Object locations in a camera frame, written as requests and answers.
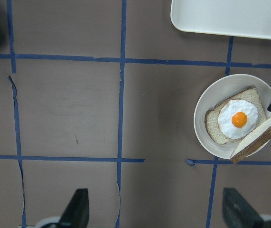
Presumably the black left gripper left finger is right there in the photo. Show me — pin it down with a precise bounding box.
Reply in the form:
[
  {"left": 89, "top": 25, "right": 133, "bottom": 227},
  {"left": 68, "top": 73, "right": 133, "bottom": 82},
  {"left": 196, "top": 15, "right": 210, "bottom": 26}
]
[{"left": 58, "top": 189, "right": 89, "bottom": 228}]

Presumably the fried egg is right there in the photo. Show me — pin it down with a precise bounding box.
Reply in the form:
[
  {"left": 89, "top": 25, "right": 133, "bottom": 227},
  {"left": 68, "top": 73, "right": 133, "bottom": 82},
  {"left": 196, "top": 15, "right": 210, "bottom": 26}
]
[{"left": 218, "top": 99, "right": 259, "bottom": 139}]

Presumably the bread slice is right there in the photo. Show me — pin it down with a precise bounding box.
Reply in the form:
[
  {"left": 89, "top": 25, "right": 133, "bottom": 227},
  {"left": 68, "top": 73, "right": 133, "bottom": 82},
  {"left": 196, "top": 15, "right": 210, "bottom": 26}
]
[
  {"left": 205, "top": 87, "right": 267, "bottom": 145},
  {"left": 230, "top": 117, "right": 271, "bottom": 164}
]

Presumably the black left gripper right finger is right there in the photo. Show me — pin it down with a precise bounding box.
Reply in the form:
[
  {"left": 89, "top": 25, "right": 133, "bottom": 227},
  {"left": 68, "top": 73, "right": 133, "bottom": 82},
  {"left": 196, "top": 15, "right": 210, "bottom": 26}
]
[{"left": 222, "top": 188, "right": 264, "bottom": 228}]

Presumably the cream bear tray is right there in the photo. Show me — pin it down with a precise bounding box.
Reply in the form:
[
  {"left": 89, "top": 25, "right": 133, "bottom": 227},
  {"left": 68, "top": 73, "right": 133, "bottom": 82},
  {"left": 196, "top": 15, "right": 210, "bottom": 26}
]
[{"left": 170, "top": 0, "right": 271, "bottom": 40}]

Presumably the white plate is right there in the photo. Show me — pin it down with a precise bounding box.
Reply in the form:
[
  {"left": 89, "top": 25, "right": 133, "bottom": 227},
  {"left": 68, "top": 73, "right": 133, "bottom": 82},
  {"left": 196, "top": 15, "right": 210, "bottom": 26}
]
[{"left": 194, "top": 74, "right": 271, "bottom": 160}]

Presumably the bread slice under egg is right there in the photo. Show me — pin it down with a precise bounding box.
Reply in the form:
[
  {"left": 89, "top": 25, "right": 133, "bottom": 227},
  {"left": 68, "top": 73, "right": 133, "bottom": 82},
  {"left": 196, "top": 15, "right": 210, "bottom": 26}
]
[{"left": 205, "top": 87, "right": 267, "bottom": 145}]

